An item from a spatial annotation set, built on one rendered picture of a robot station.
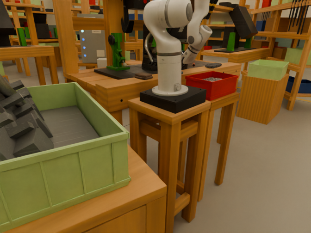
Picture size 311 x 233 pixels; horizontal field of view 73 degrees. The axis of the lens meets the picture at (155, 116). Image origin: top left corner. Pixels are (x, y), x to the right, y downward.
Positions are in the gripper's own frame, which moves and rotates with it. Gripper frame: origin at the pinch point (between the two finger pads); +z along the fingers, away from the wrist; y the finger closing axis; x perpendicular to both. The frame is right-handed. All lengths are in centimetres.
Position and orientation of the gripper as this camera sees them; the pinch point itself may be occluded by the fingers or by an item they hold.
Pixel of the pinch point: (182, 66)
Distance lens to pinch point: 155.7
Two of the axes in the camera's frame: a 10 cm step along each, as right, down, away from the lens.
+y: 7.5, -2.4, 6.1
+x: -5.3, -7.8, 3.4
